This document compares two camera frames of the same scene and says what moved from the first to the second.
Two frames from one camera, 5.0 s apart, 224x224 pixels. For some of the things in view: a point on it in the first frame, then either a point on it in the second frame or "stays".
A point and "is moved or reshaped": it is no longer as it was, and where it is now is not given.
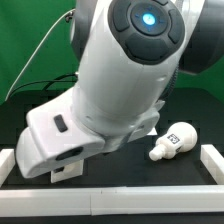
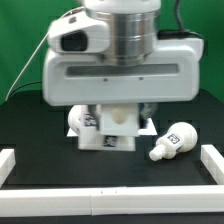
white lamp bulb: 180,137 stays
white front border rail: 157,200 stays
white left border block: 7,163 stays
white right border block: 213,162 stays
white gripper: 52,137 → 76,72
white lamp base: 68,172 is moved or reshaped
